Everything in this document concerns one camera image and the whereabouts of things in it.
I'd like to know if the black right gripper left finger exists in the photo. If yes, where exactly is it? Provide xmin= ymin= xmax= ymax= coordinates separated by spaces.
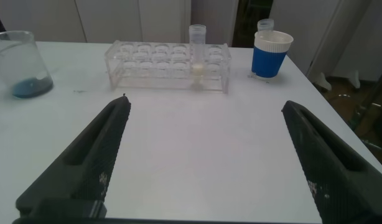
xmin=15 ymin=95 xmax=132 ymax=218

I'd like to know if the white blue paper cup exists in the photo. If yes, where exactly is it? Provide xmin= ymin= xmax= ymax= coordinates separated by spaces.
xmin=251 ymin=30 xmax=294 ymax=80

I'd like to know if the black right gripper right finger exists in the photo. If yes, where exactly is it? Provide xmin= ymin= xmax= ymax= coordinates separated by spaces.
xmin=281 ymin=100 xmax=382 ymax=224

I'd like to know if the clear plastic test tube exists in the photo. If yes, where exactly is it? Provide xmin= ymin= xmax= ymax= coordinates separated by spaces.
xmin=257 ymin=18 xmax=275 ymax=32

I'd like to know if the clear acrylic test tube rack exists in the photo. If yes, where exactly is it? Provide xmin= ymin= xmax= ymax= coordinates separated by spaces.
xmin=104 ymin=39 xmax=232 ymax=95

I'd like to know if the white partition panel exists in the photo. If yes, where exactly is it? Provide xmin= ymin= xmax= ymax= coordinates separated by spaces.
xmin=0 ymin=0 xmax=240 ymax=47
xmin=330 ymin=0 xmax=382 ymax=90
xmin=268 ymin=0 xmax=374 ymax=91

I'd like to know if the yellow liquid test tube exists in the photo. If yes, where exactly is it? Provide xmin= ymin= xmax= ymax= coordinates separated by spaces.
xmin=189 ymin=24 xmax=207 ymax=91

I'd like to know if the clear glass beaker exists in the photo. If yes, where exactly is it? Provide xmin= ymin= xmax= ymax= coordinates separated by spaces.
xmin=0 ymin=30 xmax=54 ymax=100

